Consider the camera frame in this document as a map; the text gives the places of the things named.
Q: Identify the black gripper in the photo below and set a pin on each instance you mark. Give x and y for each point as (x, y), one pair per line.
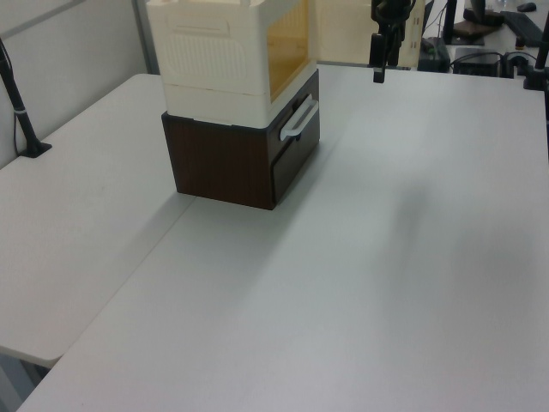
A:
(388, 10)

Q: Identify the cream plastic cabinet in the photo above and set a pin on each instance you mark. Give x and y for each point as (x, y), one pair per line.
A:
(206, 56)

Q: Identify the black box with green lights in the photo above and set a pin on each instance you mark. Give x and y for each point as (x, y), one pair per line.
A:
(434, 53)

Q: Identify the black monitor stand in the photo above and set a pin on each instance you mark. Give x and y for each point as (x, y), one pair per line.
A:
(450, 21)

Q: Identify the black flat device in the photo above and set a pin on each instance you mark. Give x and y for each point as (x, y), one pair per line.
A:
(476, 60)

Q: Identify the brown black desk object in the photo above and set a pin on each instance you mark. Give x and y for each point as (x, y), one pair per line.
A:
(478, 23)

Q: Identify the black keyboard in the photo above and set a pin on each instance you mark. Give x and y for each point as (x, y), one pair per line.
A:
(521, 28)

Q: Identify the black computer mouse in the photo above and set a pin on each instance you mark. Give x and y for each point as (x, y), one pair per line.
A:
(526, 6)

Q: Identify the dark brown plain drawer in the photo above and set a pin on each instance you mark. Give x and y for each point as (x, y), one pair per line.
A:
(296, 171)

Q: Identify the dark brown drawer box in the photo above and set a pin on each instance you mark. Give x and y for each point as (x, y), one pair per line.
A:
(214, 163)

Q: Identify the grey partition post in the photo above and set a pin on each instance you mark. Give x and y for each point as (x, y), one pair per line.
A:
(143, 34)

